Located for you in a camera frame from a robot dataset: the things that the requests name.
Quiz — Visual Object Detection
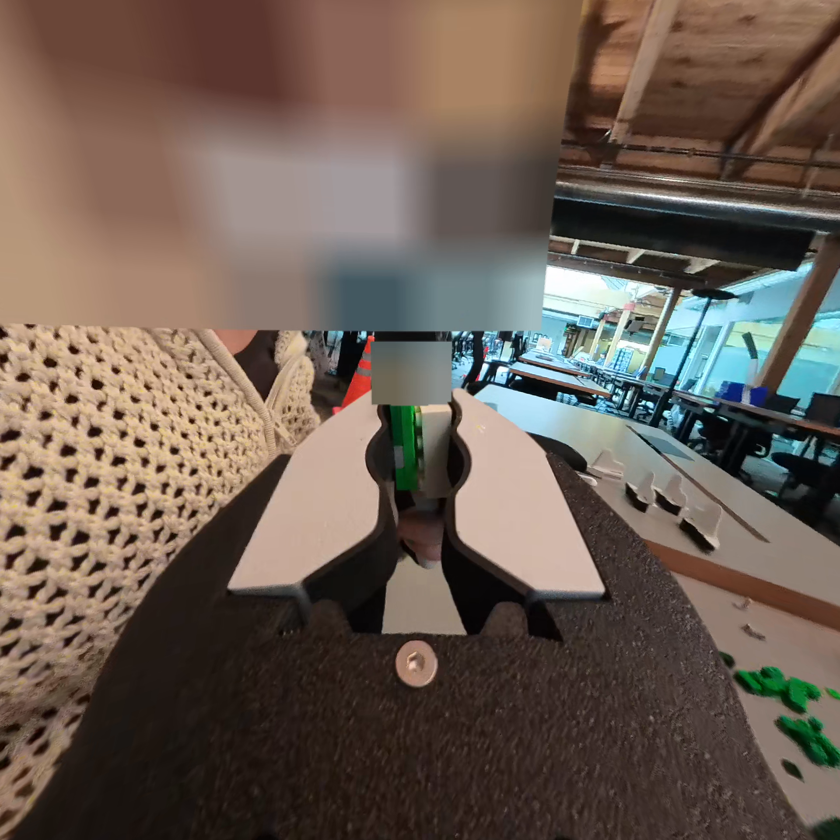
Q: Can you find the person's knit sweater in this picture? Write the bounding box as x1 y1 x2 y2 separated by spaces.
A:
0 325 322 821

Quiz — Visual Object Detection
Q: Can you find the person's left hand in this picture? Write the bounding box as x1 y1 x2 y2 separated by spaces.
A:
397 508 444 568

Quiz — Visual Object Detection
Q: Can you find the orange traffic cone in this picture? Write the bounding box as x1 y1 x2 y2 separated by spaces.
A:
341 335 374 411

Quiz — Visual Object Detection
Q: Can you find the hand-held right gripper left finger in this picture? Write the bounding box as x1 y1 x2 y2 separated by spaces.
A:
227 394 401 634

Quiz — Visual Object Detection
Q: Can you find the green lego panel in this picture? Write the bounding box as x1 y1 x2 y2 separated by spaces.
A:
387 403 426 492

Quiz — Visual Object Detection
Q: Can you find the group of black office chairs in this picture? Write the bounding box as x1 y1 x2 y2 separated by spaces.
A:
459 328 840 526

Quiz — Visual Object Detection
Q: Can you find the black floor lamp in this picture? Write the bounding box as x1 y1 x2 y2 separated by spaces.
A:
679 287 739 408

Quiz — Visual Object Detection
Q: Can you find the wooden support post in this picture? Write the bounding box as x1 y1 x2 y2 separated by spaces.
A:
646 289 683 382
755 233 840 395

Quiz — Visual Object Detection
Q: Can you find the silver ventilation duct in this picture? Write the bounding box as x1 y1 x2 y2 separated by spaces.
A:
554 164 840 231

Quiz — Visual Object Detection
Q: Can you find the pile of green lego bricks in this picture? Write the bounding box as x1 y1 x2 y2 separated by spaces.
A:
718 650 840 769

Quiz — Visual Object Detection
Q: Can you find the white lego brick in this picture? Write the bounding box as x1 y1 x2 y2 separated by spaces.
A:
420 403 454 497

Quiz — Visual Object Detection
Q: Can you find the neighbouring grey table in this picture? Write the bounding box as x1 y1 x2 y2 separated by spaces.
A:
472 384 840 608

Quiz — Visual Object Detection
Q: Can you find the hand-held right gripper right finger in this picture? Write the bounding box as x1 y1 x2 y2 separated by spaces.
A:
441 388 606 636

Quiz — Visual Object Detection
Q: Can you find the black office chair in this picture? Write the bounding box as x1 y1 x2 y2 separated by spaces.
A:
528 432 589 472

